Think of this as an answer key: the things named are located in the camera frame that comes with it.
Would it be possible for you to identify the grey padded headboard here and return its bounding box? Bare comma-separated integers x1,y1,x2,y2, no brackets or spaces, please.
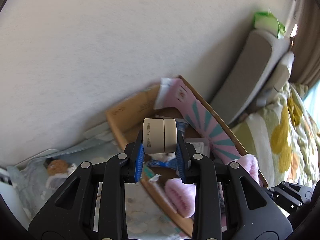
209,29,292,128

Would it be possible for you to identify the light grey cushion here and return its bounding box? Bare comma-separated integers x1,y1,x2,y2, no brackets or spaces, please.
255,51,295,108

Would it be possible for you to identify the white floral pouch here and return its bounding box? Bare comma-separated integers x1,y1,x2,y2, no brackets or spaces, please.
150,152,178,162

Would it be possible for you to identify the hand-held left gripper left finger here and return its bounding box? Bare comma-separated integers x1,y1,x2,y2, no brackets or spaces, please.
28,131,145,240

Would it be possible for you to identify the white square box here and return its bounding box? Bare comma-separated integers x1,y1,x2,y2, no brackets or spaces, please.
186,141,212,159

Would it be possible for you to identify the pink striped cardboard box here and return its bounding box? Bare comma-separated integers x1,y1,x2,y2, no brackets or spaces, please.
105,75,269,238

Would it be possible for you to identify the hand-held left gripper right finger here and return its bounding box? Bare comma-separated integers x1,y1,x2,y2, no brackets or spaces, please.
175,130,293,240

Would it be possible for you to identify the grey fluffy sock pink cuff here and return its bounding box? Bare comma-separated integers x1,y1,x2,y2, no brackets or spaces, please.
232,154,263,188

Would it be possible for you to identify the beige round jar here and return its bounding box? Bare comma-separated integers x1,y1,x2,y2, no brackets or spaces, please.
142,118,179,154

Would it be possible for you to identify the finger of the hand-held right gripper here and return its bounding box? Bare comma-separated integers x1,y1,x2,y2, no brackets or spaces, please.
266,180,313,214

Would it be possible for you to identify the yellow floral blanket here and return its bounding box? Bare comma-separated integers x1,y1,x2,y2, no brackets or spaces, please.
230,82,320,188

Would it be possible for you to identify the green tissue pack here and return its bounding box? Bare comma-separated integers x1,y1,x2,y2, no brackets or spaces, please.
253,10,287,39

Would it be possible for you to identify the pink fuzzy sock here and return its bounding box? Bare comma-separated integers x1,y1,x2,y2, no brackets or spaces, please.
164,177,197,218

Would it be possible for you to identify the white brown fluffy cloth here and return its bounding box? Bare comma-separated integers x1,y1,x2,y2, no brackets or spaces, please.
45,158,77,188

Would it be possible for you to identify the brown curtain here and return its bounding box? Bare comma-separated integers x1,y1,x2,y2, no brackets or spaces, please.
287,0,320,85

